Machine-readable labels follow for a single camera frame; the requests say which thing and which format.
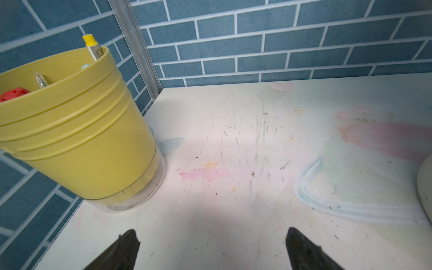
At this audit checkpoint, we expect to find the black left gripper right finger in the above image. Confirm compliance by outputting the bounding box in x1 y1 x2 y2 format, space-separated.
285 227 344 270

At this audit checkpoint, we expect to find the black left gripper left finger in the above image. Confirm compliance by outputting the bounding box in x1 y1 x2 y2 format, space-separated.
85 229 140 270

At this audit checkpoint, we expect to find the yellow plastic pen cup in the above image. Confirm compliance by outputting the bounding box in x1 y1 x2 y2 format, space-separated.
1 47 165 212

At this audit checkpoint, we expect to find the cream waste bin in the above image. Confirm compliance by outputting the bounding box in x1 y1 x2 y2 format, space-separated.
417 155 432 223

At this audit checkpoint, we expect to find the clear pen in cup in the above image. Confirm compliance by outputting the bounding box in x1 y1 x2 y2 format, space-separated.
35 72 49 88

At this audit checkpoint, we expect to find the red object in cup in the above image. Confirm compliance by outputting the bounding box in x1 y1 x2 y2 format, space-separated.
0 87 30 102

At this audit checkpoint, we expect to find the yellow capped marker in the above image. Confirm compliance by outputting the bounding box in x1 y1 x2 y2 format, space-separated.
82 34 104 61

